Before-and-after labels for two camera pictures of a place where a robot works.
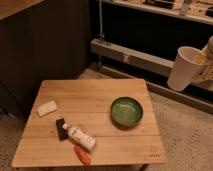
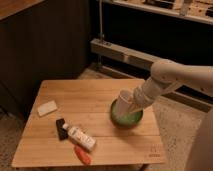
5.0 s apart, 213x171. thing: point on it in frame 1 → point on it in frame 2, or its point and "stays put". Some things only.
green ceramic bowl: x=126 y=112 stays put
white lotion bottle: x=80 y=137 stays put
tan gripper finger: x=206 y=74 → x=134 y=109
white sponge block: x=47 y=107 stays put
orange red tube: x=84 y=157 stays put
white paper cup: x=187 y=65 → x=123 y=102
